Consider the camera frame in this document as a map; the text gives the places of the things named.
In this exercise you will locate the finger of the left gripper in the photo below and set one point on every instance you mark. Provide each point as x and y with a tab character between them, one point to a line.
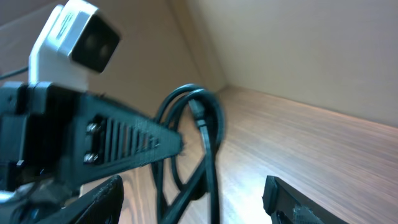
105	138

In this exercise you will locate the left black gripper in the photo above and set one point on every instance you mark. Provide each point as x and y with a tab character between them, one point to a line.
33	121

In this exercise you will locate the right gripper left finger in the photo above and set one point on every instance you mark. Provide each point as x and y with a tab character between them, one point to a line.
103	204

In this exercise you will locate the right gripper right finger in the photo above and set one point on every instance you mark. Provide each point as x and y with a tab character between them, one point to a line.
286	205

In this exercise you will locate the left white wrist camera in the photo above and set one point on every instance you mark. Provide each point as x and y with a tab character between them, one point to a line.
76	41

